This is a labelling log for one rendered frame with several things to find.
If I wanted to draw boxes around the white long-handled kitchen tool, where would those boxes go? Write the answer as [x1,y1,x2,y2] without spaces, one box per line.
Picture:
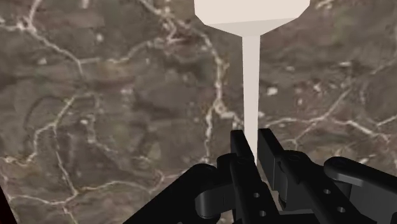
[193,0,311,165]

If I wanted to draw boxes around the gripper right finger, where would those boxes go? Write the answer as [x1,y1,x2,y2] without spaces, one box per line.
[257,128,397,224]

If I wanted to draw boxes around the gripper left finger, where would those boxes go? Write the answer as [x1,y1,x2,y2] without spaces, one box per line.
[123,129,281,224]

